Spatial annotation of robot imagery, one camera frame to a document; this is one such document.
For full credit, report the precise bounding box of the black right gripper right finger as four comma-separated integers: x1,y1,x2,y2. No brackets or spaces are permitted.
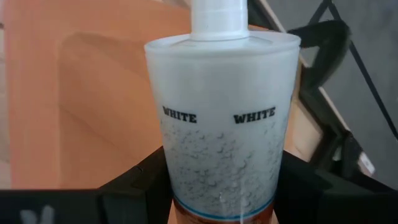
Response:
274,151,398,224

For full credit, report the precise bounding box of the thin black frame strut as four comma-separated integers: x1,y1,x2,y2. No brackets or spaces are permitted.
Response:
307,0,398,141

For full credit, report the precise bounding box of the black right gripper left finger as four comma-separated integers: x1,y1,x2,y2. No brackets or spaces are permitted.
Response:
0,146,174,224

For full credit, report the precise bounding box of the black table frame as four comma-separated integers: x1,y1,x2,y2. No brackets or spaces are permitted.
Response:
248,0,392,190

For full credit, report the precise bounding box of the white sealant cartridge orange label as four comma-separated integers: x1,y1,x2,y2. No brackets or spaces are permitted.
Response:
144,0,302,224

